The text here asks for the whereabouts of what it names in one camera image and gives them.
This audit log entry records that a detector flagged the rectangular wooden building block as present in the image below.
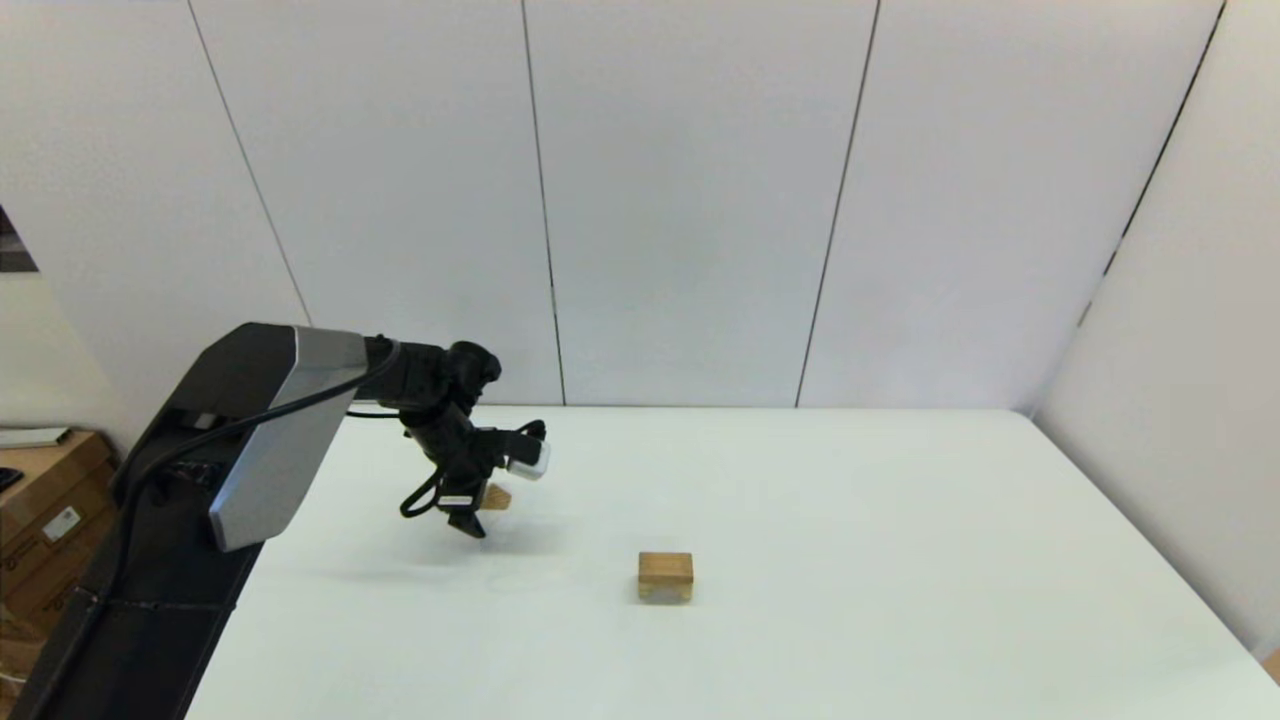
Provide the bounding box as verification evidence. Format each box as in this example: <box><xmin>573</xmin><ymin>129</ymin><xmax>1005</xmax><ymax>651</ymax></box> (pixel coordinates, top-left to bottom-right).
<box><xmin>638</xmin><ymin>552</ymin><xmax>694</xmax><ymax>586</ymax></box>

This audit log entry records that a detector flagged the cardboard box with white label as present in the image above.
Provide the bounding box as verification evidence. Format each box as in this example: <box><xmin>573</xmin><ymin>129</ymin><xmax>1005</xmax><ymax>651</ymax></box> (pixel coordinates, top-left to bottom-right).
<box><xmin>0</xmin><ymin>432</ymin><xmax>126</xmax><ymax>561</ymax></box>
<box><xmin>0</xmin><ymin>520</ymin><xmax>106</xmax><ymax>631</ymax></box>

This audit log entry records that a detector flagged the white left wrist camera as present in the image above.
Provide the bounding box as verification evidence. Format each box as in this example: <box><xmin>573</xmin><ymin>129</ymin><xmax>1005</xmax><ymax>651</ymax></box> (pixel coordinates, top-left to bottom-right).
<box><xmin>492</xmin><ymin>420</ymin><xmax>552</xmax><ymax>482</ymax></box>

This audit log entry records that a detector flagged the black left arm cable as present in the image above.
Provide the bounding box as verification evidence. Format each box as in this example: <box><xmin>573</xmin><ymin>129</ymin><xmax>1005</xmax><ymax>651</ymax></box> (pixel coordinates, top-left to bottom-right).
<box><xmin>60</xmin><ymin>338</ymin><xmax>446</xmax><ymax>661</ymax></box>

